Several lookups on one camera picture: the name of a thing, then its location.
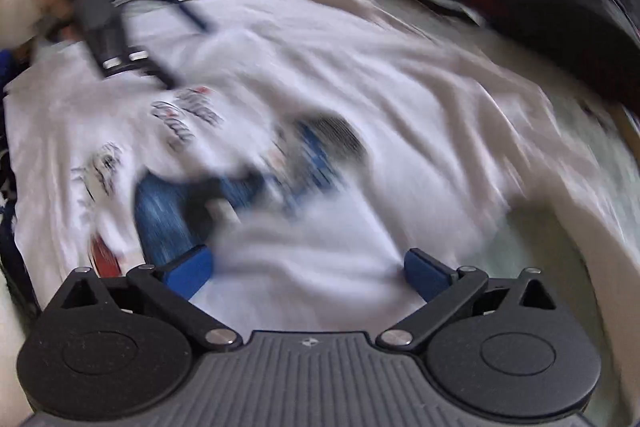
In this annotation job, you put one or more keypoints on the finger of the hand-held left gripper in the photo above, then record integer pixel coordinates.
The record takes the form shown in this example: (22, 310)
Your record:
(145, 64)
(195, 7)

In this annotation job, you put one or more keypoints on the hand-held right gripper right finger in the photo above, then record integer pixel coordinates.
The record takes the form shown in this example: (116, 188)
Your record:
(425, 274)

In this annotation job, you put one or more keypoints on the black backpack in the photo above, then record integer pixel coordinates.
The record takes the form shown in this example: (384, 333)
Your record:
(565, 7)

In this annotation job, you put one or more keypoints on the person's left hand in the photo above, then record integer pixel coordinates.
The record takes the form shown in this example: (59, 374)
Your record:
(55, 14)

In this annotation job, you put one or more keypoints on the white printed t-shirt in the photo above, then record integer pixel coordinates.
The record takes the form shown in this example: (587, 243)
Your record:
(400, 107)

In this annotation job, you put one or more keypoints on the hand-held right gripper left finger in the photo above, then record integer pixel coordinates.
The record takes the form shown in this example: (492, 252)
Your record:
(192, 269)

